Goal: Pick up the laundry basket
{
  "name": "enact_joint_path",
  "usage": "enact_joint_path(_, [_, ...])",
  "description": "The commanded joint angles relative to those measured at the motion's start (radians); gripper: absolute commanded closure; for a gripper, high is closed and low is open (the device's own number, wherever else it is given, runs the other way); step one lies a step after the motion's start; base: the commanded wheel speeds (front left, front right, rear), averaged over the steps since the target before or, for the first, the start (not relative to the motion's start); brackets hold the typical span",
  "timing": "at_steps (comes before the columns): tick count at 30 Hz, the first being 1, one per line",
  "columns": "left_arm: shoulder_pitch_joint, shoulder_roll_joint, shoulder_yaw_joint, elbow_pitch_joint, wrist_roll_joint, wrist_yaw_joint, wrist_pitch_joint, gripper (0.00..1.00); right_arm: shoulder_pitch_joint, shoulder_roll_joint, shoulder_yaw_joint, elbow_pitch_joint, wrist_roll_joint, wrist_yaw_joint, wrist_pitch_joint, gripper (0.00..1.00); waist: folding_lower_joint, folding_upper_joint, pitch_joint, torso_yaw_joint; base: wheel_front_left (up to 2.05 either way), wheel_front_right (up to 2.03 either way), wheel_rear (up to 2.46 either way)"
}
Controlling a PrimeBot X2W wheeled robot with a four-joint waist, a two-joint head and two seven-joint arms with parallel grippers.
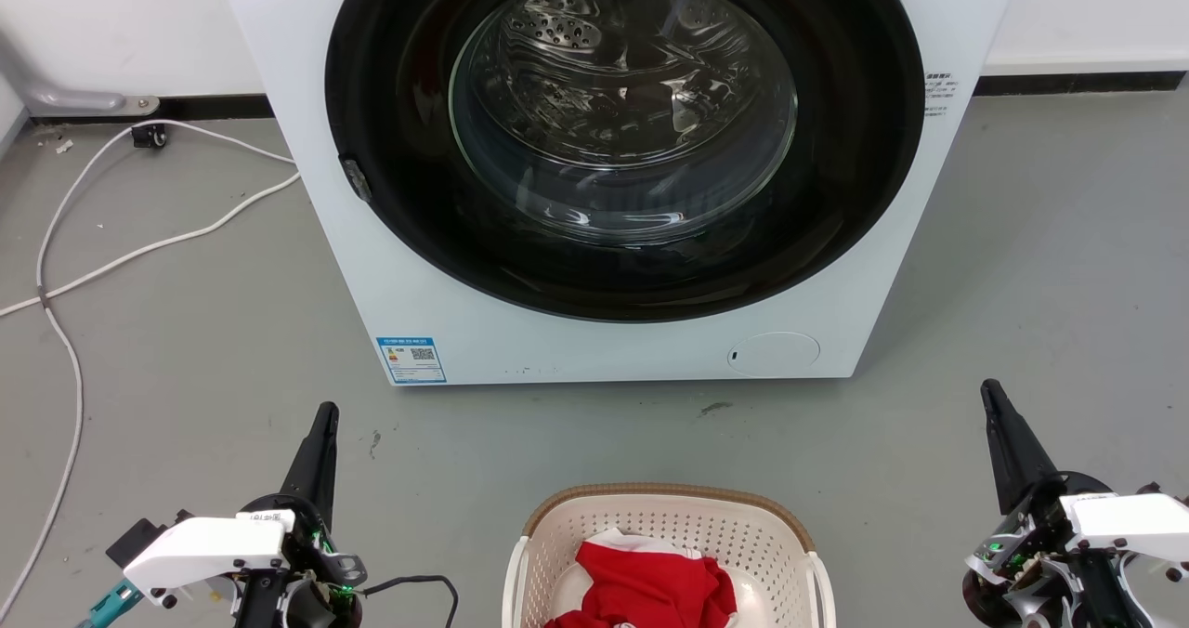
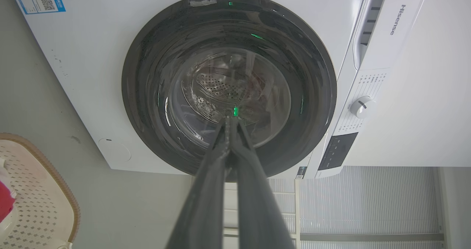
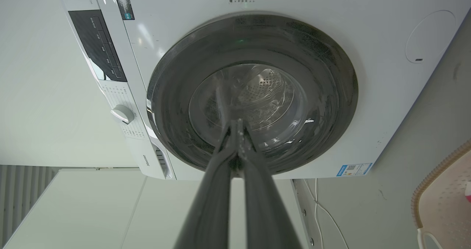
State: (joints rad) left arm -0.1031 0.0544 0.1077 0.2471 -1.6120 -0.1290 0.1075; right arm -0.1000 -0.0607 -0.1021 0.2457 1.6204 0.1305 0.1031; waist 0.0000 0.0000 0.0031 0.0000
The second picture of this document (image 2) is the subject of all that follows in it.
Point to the white front-load washing machine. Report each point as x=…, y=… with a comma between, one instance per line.
x=92, y=76

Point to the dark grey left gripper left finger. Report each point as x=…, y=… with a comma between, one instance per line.
x=206, y=204

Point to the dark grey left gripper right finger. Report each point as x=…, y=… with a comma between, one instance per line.
x=257, y=208

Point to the red and white clothing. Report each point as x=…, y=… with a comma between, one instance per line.
x=5, y=201

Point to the white washing machine dial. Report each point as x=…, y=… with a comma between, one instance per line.
x=362, y=107

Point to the cream perforated laundry basket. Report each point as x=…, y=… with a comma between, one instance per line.
x=36, y=204

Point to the round dark washing machine door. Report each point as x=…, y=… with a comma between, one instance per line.
x=176, y=57

